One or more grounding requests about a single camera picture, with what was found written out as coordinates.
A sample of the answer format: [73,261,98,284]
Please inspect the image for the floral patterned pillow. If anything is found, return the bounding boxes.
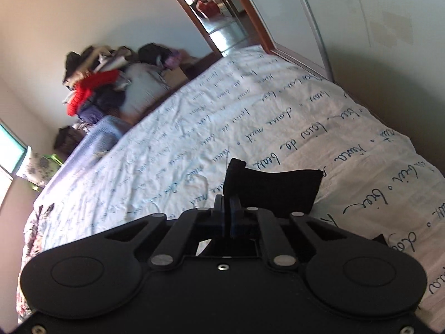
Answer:
[16,146,62,188]

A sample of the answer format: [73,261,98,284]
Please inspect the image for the white quilt with blue script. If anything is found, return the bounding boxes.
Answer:
[22,46,444,331]

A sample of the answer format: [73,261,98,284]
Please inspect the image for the pile of assorted clothes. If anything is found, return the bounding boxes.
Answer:
[53,43,184,154]

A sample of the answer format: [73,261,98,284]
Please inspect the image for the grey bundled garment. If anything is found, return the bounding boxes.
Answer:
[120,63,170,121]

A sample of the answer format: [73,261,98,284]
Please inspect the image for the frosted glass wardrobe door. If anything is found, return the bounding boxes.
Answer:
[239,0,445,88]

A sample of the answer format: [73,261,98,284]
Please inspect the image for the red jacket on pile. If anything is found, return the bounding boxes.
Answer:
[66,69,120,117]

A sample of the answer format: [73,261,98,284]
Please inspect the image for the blue striped bed sheet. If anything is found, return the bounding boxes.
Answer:
[63,116,131,170]

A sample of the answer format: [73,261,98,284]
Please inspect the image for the black pants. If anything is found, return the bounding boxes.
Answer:
[222,158,389,246]

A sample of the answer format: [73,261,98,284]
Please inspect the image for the brown wooden door frame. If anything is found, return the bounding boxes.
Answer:
[177,0,273,57]

